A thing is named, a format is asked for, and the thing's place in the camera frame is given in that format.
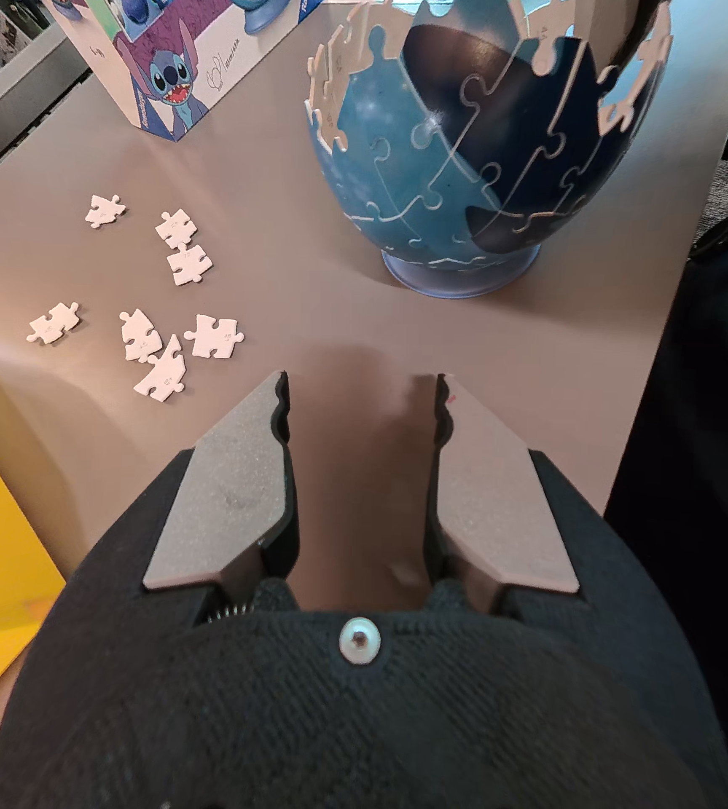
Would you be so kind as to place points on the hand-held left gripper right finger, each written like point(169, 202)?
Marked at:
point(496, 505)

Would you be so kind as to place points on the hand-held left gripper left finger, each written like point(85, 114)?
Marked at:
point(231, 499)

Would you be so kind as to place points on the group of white puzzle pieces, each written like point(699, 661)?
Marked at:
point(215, 336)

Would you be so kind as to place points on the blue puzzle ball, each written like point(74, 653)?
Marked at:
point(402, 158)

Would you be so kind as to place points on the cartoon printed puzzle box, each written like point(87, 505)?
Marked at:
point(168, 82)

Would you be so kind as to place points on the person's dark clothing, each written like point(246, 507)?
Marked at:
point(705, 442)

